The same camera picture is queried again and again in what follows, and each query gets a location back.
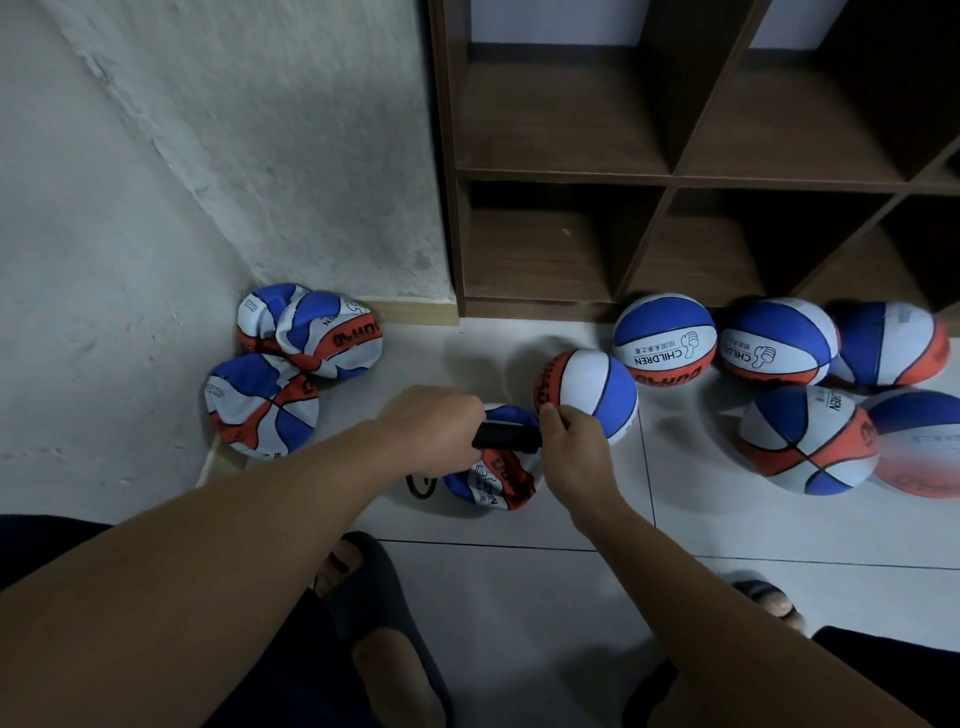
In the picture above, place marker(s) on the black hand pump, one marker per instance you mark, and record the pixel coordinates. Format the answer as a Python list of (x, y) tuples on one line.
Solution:
[(510, 437)]

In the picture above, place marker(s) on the person's right hand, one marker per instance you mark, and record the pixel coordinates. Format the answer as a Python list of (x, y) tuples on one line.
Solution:
[(578, 462)]

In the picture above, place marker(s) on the person's left hand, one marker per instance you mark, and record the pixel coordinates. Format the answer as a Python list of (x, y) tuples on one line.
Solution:
[(428, 432)]

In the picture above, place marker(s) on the blue white red basketball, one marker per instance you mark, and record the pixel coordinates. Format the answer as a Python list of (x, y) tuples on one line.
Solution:
[(258, 405), (333, 335), (255, 315), (503, 483), (665, 338), (807, 440), (777, 341), (600, 383), (891, 345), (918, 446)]

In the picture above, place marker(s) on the person's left forearm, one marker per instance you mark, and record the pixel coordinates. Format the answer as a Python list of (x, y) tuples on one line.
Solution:
[(158, 600)]

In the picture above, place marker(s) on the person's right forearm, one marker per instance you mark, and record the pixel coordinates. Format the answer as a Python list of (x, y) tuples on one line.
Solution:
[(765, 638)]

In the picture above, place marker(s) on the person's left foot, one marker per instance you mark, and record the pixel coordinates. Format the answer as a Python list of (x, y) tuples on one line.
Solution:
[(393, 678)]

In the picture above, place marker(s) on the brown wooden cubby shelf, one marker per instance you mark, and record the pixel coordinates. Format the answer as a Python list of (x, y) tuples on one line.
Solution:
[(563, 143)]

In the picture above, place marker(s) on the black sandal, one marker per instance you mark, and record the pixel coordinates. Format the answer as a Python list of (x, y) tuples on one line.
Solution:
[(375, 585), (762, 588)]

